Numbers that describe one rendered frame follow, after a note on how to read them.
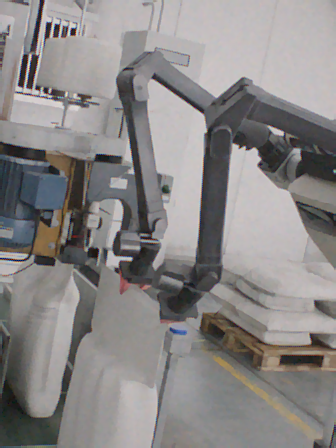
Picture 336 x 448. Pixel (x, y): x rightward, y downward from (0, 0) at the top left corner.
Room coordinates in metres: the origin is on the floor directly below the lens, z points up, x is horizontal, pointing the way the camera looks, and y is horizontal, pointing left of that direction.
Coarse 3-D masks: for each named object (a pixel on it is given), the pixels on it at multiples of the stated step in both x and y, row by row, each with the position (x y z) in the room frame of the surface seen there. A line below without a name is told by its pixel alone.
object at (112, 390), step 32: (128, 288) 1.99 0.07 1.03; (96, 320) 2.20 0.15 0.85; (128, 320) 1.95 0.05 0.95; (96, 352) 2.01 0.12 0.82; (128, 352) 1.93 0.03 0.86; (160, 352) 1.79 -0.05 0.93; (96, 384) 1.93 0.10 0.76; (128, 384) 1.85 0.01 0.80; (64, 416) 2.11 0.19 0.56; (96, 416) 1.88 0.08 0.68; (128, 416) 1.84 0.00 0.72
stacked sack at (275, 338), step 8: (224, 312) 5.19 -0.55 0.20; (232, 312) 5.11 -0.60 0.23; (232, 320) 5.09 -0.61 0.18; (240, 320) 5.00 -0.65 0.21; (248, 328) 4.90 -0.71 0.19; (256, 328) 4.83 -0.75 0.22; (256, 336) 4.80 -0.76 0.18; (264, 336) 4.74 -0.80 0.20; (272, 336) 4.76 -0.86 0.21; (280, 336) 4.78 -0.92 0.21; (288, 336) 4.82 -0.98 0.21; (296, 336) 4.85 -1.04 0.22; (304, 336) 4.89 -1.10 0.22; (272, 344) 4.77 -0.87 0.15; (280, 344) 4.79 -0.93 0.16; (288, 344) 4.81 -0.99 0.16; (296, 344) 4.85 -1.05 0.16; (304, 344) 4.88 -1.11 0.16
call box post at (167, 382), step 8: (168, 352) 2.30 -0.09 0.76; (168, 360) 2.29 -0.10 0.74; (176, 360) 2.29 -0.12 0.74; (168, 368) 2.29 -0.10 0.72; (168, 376) 2.29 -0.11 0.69; (168, 384) 2.29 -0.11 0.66; (160, 392) 2.30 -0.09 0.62; (168, 392) 2.29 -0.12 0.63; (160, 400) 2.29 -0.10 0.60; (168, 400) 2.30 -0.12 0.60; (160, 408) 2.29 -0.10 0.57; (160, 416) 2.29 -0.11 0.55; (160, 424) 2.29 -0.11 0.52; (160, 432) 2.29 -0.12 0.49; (160, 440) 2.30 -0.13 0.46
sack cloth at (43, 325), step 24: (24, 264) 2.71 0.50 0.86; (72, 264) 2.44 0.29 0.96; (24, 288) 2.56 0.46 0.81; (48, 288) 2.47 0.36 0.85; (72, 288) 2.47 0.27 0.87; (24, 312) 2.51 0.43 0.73; (48, 312) 2.47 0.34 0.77; (72, 312) 2.51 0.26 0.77; (24, 336) 2.49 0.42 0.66; (48, 336) 2.48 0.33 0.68; (24, 360) 2.47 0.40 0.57; (48, 360) 2.48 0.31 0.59; (24, 384) 2.47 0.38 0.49; (48, 384) 2.49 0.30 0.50; (24, 408) 2.47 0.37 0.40; (48, 408) 2.49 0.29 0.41
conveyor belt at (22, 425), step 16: (0, 304) 3.70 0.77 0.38; (64, 384) 2.80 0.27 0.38; (64, 400) 2.65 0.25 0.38; (0, 416) 2.41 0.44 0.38; (16, 416) 2.43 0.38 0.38; (48, 416) 2.48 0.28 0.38; (0, 432) 2.29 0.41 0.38; (16, 432) 2.31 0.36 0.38; (32, 432) 2.33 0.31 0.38; (48, 432) 2.36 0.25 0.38
